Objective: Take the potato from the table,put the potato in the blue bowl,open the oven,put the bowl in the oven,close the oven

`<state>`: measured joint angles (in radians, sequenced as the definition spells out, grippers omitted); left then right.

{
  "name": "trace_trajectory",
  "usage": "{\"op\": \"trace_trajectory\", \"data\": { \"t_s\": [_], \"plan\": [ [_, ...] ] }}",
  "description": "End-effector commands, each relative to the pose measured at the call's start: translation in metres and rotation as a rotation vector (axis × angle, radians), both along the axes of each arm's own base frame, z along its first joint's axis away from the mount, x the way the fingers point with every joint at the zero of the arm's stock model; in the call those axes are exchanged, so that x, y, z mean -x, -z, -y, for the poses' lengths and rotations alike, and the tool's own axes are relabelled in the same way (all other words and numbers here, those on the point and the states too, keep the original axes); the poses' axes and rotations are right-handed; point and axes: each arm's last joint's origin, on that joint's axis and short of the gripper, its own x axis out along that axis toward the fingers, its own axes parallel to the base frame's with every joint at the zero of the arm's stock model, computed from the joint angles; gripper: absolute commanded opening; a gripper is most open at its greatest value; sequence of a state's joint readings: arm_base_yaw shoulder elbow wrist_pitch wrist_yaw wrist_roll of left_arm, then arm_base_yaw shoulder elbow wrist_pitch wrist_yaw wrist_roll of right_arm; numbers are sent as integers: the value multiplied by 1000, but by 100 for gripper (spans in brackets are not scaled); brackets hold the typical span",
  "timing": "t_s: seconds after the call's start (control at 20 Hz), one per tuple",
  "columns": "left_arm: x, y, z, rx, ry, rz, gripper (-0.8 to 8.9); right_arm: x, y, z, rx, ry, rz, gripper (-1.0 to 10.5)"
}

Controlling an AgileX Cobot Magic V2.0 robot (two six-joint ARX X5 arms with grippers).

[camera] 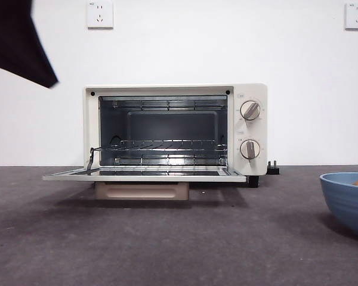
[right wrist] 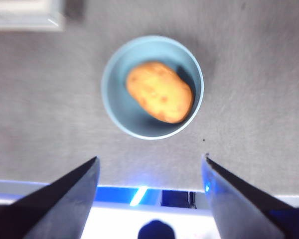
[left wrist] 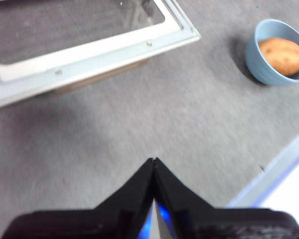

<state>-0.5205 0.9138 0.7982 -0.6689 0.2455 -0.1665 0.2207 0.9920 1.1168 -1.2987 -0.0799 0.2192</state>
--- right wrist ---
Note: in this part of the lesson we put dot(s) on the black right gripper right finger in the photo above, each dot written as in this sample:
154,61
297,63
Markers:
244,214

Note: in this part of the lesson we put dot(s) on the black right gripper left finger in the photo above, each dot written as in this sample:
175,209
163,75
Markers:
52,211

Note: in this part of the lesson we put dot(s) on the blue ribbed bowl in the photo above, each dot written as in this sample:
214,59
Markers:
117,107

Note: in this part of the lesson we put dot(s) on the brown potato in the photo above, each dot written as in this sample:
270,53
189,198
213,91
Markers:
159,92

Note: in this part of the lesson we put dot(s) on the cream Toshiba toaster oven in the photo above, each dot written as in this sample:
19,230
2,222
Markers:
20,15

